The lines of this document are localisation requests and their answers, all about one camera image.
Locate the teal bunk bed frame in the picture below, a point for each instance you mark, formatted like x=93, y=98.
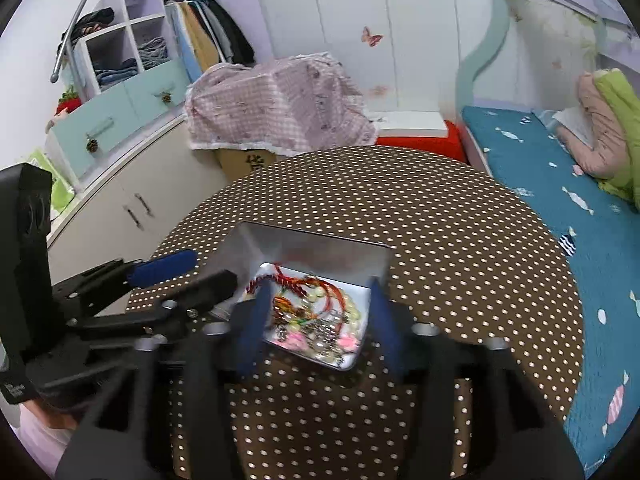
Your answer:
x=492, y=35

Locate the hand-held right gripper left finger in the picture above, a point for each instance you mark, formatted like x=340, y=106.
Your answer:
x=252, y=332

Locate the blue hanging garment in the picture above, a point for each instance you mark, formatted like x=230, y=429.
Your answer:
x=182, y=45

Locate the white cabinet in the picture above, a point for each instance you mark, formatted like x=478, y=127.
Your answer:
x=165, y=185

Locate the pink and green quilt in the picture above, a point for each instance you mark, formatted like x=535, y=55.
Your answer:
x=607, y=125

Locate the green bag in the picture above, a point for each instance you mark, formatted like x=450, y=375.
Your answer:
x=52, y=180

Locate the person's left forearm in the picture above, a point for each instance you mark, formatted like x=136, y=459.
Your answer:
x=40, y=435

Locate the white flat box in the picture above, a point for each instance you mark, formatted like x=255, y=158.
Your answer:
x=410, y=122

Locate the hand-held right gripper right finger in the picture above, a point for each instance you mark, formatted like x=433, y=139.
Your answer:
x=386, y=332

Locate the folded grey clothes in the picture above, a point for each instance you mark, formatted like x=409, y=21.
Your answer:
x=152, y=51

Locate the white open book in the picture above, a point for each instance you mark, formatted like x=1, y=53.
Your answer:
x=572, y=122

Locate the black hanging garment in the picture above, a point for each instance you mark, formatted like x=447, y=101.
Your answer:
x=232, y=35

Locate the brown polka dot tablecloth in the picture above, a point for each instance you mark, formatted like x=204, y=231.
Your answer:
x=450, y=240

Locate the folded blue jeans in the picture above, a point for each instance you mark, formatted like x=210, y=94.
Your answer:
x=116, y=71

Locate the white cubby shelf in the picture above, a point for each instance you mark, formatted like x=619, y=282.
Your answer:
x=140, y=0

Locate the faint pink butterfly sticker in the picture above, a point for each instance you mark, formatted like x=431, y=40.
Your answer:
x=378, y=91

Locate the brown cardboard box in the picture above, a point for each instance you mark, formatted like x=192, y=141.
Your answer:
x=245, y=162

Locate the red plush toy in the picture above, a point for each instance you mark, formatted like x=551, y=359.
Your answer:
x=70, y=100

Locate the teal fish print bedsheet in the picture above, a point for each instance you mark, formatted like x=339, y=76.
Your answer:
x=540, y=200

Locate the silver metal tin box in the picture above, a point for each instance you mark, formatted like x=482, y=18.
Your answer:
x=310, y=255

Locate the curved metal rail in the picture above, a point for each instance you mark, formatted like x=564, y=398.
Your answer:
x=80, y=10

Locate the teal drawer unit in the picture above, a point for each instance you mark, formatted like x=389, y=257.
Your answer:
x=140, y=97

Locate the pine cone drawer knob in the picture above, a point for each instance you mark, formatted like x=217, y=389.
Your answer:
x=166, y=96
x=92, y=145

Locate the pink checked cloth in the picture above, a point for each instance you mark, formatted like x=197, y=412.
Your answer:
x=280, y=105

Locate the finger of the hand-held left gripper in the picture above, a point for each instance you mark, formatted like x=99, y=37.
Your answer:
x=162, y=265
x=210, y=287

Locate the yellow hanging garment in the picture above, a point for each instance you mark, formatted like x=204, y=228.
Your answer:
x=200, y=40

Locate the orange butterfly wall sticker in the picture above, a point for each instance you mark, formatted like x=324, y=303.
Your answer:
x=371, y=36

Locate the red box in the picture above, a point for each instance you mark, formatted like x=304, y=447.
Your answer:
x=430, y=145

